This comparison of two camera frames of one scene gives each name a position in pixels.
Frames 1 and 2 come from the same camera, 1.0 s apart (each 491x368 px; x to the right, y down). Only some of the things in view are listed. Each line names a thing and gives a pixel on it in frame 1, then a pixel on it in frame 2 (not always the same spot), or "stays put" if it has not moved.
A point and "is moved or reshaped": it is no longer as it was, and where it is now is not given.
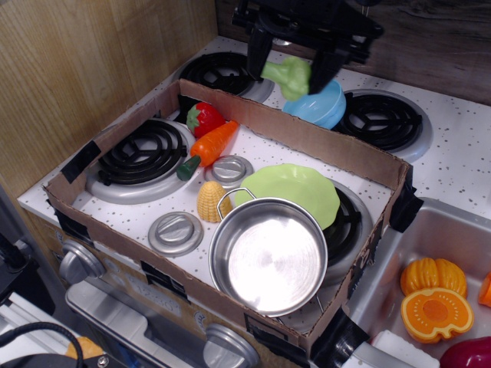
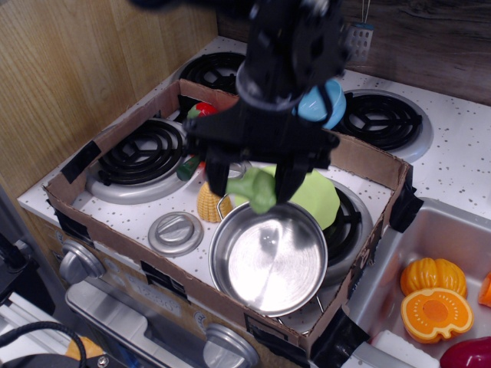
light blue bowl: x=326 y=108 stays put
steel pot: x=268 y=256 stays put
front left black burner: x=140 y=165 stays put
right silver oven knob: x=225 y=348 stays put
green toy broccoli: x=293 y=75 is moved or reshaped
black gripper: x=340 y=24 -> x=242 y=129
